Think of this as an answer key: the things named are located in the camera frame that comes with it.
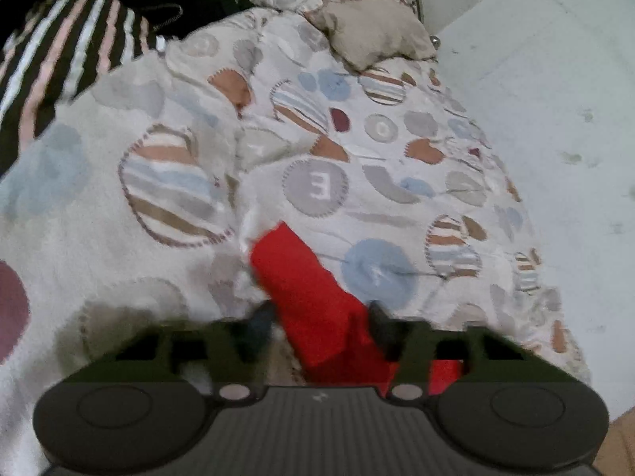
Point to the red cloth garment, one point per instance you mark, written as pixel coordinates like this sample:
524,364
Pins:
307,297

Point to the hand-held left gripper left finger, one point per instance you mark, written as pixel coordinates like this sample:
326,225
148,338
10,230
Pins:
260,326

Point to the circle patterned bed blanket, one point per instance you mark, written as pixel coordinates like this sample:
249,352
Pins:
347,158

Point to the black white pink striped blanket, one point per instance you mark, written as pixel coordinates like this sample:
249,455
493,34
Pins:
64,59

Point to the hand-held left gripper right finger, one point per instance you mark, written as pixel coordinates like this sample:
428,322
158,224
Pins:
381,326

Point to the beige pillow with patterned frill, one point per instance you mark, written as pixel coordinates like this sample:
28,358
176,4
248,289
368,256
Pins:
367,25

